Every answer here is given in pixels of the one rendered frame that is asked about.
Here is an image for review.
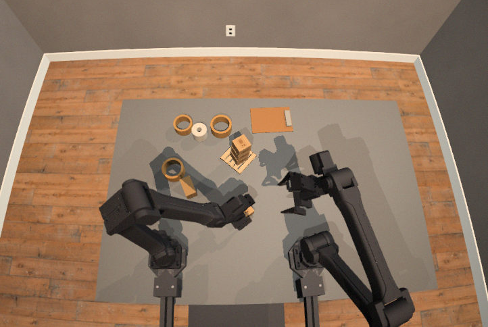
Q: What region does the grey cylinder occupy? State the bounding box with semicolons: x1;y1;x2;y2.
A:
192;123;208;142

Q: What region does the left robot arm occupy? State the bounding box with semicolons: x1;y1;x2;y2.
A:
99;179;255;269

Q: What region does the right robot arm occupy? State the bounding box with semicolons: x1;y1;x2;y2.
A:
286;150;415;327

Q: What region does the small wooden pallet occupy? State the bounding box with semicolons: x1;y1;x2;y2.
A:
220;147;256;174

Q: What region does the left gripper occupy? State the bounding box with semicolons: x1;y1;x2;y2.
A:
227;197;252;230

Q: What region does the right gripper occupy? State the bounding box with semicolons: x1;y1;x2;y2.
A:
278;171;322;216

